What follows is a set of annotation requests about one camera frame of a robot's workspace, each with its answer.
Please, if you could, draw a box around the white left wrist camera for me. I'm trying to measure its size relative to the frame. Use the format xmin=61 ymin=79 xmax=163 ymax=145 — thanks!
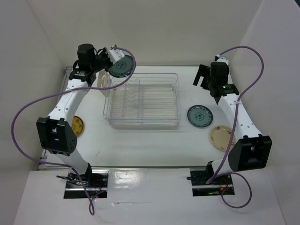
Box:
xmin=105 ymin=45 xmax=125 ymax=65

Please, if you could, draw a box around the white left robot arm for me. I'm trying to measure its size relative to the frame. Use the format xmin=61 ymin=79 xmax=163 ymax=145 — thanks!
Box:
xmin=37 ymin=44 xmax=112 ymax=187

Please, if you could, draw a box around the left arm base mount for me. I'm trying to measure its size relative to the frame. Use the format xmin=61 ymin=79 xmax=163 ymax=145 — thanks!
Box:
xmin=56 ymin=170 xmax=109 ymax=199

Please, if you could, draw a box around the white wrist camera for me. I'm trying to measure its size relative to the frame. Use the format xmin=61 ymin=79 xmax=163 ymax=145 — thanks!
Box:
xmin=214 ymin=54 xmax=229 ymax=65
xmin=105 ymin=45 xmax=125 ymax=65

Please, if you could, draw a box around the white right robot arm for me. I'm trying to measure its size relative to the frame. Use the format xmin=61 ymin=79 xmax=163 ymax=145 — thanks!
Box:
xmin=193 ymin=61 xmax=272 ymax=184

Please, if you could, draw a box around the white wire dish rack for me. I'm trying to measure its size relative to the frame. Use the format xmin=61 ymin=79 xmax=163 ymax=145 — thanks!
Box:
xmin=103 ymin=73 xmax=181 ymax=126

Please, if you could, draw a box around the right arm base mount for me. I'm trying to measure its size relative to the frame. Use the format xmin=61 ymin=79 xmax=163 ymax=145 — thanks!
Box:
xmin=186 ymin=166 xmax=235 ymax=197

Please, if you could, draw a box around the beige cutlery holder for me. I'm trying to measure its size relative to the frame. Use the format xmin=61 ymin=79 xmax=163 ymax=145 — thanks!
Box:
xmin=97 ymin=70 xmax=112 ymax=88

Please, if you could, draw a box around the yellow patterned plate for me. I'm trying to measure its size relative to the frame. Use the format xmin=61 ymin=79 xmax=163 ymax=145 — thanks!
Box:
xmin=71 ymin=116 xmax=84 ymax=137

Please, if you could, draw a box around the teal blue floral plate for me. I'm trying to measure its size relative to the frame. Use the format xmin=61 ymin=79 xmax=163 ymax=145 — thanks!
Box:
xmin=108 ymin=55 xmax=134 ymax=78
xmin=187 ymin=105 xmax=213 ymax=128

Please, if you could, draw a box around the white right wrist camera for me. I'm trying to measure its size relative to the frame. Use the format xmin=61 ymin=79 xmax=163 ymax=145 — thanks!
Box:
xmin=214 ymin=54 xmax=229 ymax=65

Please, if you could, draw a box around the beige plate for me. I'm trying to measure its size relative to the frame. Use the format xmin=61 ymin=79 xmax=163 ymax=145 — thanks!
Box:
xmin=210 ymin=125 xmax=232 ymax=152

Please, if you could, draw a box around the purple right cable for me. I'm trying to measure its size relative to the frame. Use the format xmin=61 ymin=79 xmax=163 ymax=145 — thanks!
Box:
xmin=206 ymin=45 xmax=265 ymax=209

